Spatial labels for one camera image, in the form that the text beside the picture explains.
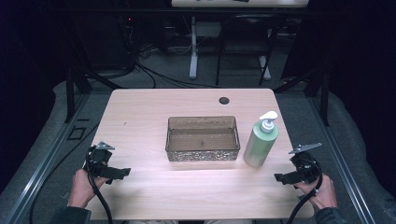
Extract black metal stand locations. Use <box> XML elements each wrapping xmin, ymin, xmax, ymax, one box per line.
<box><xmin>63</xmin><ymin>60</ymin><xmax>126</xmax><ymax>124</ymax></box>
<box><xmin>273</xmin><ymin>60</ymin><xmax>332</xmax><ymax>127</ymax></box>

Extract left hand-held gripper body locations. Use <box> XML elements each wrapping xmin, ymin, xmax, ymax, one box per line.
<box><xmin>82</xmin><ymin>141</ymin><xmax>116</xmax><ymax>179</ymax></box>

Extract green pump soap bottle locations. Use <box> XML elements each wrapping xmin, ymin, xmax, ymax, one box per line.
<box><xmin>242</xmin><ymin>110</ymin><xmax>280</xmax><ymax>169</ymax></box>

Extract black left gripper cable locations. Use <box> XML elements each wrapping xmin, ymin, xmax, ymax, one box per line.
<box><xmin>85</xmin><ymin>146</ymin><xmax>114</xmax><ymax>224</ymax></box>

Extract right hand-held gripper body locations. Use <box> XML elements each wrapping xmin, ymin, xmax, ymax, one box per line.
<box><xmin>288</xmin><ymin>142</ymin><xmax>323</xmax><ymax>185</ymax></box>

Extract person's right hand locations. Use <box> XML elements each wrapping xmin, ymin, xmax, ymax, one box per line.
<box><xmin>293</xmin><ymin>173</ymin><xmax>339</xmax><ymax>213</ymax></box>

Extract person's left hand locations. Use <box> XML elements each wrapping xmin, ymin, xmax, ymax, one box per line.
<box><xmin>67</xmin><ymin>168</ymin><xmax>110</xmax><ymax>209</ymax></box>

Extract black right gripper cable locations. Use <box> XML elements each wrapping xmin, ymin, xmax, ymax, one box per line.
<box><xmin>285</xmin><ymin>158</ymin><xmax>324</xmax><ymax>224</ymax></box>

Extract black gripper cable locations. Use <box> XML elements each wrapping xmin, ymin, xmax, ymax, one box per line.
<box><xmin>85</xmin><ymin>146</ymin><xmax>114</xmax><ymax>224</ymax></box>
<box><xmin>285</xmin><ymin>158</ymin><xmax>324</xmax><ymax>224</ymax></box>

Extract clear brown plastic bin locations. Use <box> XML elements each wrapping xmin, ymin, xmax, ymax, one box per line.
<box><xmin>164</xmin><ymin>115</ymin><xmax>242</xmax><ymax>162</ymax></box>

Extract black floor cables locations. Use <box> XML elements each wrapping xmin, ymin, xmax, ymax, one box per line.
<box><xmin>134</xmin><ymin>43</ymin><xmax>222</xmax><ymax>90</ymax></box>

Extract black chair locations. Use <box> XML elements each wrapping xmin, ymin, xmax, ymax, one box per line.
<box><xmin>214</xmin><ymin>13</ymin><xmax>283</xmax><ymax>87</ymax></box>

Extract white desk leg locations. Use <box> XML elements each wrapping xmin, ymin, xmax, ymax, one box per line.
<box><xmin>189</xmin><ymin>16</ymin><xmax>199</xmax><ymax>80</ymax></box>

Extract metal floor rail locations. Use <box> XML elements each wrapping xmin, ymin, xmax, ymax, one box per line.
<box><xmin>0</xmin><ymin>92</ymin><xmax>92</xmax><ymax>224</ymax></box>
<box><xmin>305</xmin><ymin>92</ymin><xmax>378</xmax><ymax>224</ymax></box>

